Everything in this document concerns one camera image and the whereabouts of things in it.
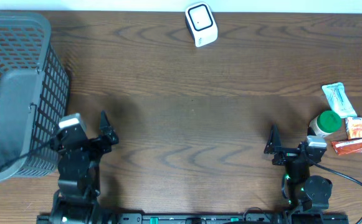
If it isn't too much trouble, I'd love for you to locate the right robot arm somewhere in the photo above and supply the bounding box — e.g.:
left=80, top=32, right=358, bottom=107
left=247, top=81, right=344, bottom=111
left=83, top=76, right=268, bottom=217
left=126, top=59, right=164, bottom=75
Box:
left=264, top=125, right=333, bottom=223

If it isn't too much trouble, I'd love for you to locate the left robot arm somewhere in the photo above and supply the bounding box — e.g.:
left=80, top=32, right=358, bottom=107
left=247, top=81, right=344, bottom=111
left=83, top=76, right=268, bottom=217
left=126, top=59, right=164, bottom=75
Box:
left=47, top=111, right=119, bottom=224

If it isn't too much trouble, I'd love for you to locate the light blue wipes pack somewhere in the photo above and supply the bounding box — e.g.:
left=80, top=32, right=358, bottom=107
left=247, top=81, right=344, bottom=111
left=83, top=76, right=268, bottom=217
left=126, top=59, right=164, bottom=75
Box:
left=322, top=82, right=358, bottom=118

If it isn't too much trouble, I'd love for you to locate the small orange carton box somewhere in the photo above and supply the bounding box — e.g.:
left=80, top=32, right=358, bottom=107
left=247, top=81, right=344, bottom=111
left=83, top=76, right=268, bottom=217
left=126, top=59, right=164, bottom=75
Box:
left=345, top=117, right=362, bottom=140

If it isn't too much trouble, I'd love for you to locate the green lid jar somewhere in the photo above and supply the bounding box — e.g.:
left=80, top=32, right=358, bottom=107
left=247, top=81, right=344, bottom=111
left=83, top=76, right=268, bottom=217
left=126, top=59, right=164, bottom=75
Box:
left=308, top=110, right=342, bottom=138

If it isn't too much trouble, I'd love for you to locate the red Top snack bar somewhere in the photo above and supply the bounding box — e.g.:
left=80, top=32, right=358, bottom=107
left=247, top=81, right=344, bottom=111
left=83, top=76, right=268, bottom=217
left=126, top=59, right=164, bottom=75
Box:
left=331, top=139, right=362, bottom=156

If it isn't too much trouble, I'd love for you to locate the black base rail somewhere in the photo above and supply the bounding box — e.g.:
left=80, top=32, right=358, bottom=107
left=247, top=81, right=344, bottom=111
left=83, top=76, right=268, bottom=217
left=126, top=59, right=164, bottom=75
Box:
left=36, top=212, right=350, bottom=224

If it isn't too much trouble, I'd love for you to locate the white barcode scanner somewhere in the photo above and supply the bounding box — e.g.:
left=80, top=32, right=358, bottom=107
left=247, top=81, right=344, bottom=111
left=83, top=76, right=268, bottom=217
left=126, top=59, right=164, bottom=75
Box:
left=184, top=2, right=218, bottom=47

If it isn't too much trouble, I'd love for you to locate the grey plastic mesh basket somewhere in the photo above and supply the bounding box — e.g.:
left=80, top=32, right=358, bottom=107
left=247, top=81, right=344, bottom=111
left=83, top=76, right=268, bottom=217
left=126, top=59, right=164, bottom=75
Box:
left=0, top=11, right=70, bottom=182

